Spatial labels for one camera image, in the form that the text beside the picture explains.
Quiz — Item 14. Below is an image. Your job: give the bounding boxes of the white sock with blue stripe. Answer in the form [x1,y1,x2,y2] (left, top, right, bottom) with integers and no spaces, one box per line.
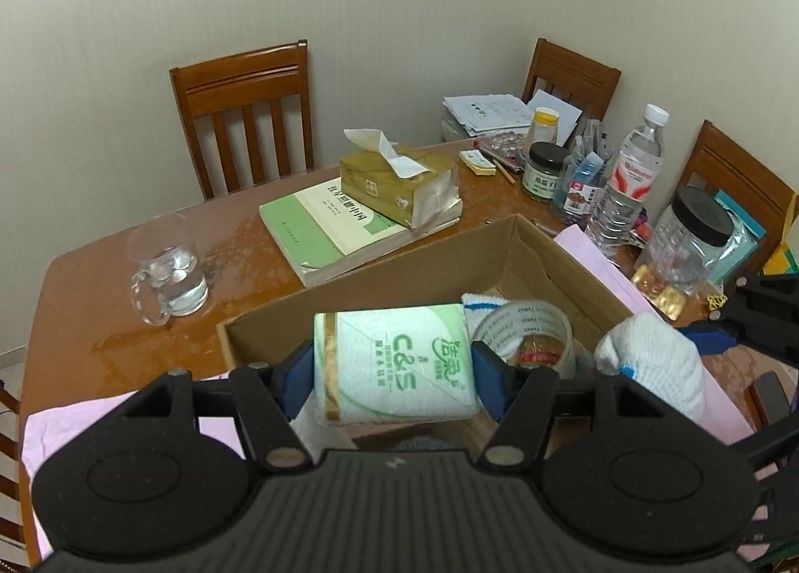
[460,291,509,337]
[593,311,708,424]

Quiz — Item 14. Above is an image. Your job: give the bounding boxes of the green printed tape roll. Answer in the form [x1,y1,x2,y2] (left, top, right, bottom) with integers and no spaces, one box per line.
[469,300,575,377]

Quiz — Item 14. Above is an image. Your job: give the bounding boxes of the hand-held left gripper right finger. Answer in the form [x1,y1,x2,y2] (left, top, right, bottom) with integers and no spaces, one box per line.
[471,341,681,469]

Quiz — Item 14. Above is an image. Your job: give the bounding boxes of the large clear jar black lid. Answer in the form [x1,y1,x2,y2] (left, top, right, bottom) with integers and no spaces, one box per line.
[632,184,736,321]

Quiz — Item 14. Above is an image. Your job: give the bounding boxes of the teal foil packet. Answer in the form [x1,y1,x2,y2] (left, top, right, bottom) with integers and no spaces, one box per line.
[705,191,768,287]

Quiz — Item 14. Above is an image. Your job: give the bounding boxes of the pencil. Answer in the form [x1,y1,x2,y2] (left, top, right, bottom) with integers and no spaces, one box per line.
[474,142,519,183]

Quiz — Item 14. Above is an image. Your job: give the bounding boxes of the white papers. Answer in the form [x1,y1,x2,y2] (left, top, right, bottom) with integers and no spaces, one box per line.
[440,89,583,146]

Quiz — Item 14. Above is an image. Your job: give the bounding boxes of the yellow tissue box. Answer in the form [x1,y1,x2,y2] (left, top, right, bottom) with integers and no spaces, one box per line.
[339,127,459,229]

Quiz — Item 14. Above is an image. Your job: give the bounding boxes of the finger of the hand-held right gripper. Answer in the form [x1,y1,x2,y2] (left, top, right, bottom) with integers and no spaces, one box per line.
[737,407,799,474]
[679,273,799,362]

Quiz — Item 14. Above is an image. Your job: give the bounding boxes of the yellow sticky notes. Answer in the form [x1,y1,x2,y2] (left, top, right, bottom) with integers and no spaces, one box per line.
[458,149,498,177]

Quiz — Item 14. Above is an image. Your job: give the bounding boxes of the yellow green paper bag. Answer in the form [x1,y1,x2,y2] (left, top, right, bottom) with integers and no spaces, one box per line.
[765,242,799,277]

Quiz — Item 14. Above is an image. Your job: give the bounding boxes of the brown cardboard box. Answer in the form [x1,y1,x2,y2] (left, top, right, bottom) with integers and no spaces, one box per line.
[215,214,638,443]

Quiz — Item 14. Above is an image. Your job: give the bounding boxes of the small jar dark lid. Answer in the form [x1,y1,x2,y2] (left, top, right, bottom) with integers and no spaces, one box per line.
[521,142,578,202]

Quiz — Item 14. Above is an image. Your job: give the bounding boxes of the clear pen holder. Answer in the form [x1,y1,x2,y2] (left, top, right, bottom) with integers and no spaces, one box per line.
[549,120,616,227]

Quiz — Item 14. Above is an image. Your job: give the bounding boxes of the glass mug with water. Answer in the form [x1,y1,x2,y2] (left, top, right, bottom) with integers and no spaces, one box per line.
[126,212,210,327]

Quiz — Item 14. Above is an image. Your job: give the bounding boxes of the green book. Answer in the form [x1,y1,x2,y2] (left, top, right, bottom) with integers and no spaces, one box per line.
[259,176,464,288]

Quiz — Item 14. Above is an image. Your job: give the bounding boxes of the green tissue pack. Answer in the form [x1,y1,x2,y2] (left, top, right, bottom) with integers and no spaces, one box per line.
[312,301,483,427]

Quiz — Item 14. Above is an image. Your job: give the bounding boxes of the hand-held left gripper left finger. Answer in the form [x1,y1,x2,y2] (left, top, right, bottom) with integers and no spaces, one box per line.
[121,339,315,473]

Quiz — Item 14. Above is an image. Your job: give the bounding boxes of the small jar yellow lid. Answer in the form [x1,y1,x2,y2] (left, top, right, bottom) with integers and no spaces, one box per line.
[530,107,559,146]

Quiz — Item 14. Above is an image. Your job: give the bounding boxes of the wooden chair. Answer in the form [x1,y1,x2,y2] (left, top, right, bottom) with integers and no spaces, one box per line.
[677,120,799,249]
[168,39,316,201]
[0,379,41,571]
[521,37,622,124]

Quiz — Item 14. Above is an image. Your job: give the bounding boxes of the pink table cloth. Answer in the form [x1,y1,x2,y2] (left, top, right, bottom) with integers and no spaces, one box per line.
[21,226,775,562]

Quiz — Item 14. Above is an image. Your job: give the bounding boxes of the clear water bottle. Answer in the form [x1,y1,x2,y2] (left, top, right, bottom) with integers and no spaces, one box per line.
[587,104,670,258]

